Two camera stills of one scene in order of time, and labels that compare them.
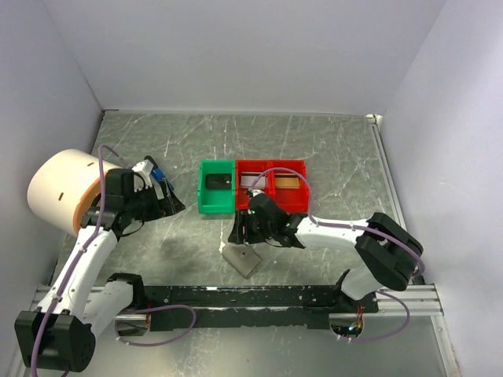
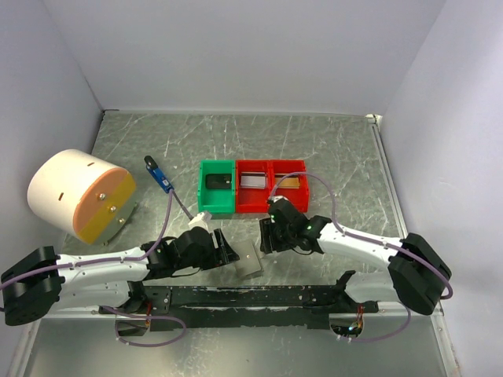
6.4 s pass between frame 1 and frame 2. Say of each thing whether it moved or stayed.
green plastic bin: stayed
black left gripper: moved
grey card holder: stayed
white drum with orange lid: stayed
